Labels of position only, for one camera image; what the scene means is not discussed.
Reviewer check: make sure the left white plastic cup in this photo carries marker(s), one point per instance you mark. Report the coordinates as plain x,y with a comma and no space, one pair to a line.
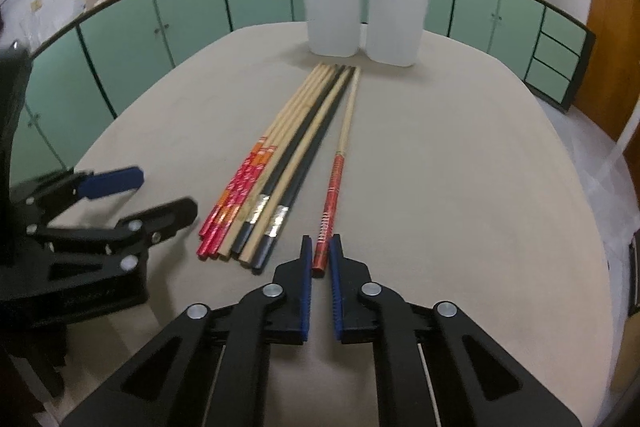
333,27

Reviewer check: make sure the right white plastic cup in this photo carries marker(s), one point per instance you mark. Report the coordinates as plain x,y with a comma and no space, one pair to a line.
395,30

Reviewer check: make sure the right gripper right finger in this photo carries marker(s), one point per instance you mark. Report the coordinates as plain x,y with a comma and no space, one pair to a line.
434,366

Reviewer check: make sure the plain wooden chopstick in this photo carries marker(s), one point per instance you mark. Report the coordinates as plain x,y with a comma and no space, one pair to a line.
264,222

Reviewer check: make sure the wooden door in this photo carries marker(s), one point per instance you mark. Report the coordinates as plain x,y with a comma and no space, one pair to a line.
610,89

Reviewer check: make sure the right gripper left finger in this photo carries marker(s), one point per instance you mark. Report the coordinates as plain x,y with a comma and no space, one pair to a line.
208,367

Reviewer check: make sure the white plastic cup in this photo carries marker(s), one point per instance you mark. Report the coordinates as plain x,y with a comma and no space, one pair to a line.
333,27
395,30

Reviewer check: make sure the green lower cabinets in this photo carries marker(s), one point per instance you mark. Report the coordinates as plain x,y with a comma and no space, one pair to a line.
87,73

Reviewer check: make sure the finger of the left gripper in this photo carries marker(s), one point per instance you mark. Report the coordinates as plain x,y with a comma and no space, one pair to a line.
40,200
141,230

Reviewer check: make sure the red patterned wooden chopstick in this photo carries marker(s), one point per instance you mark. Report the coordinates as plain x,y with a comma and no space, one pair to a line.
321,252

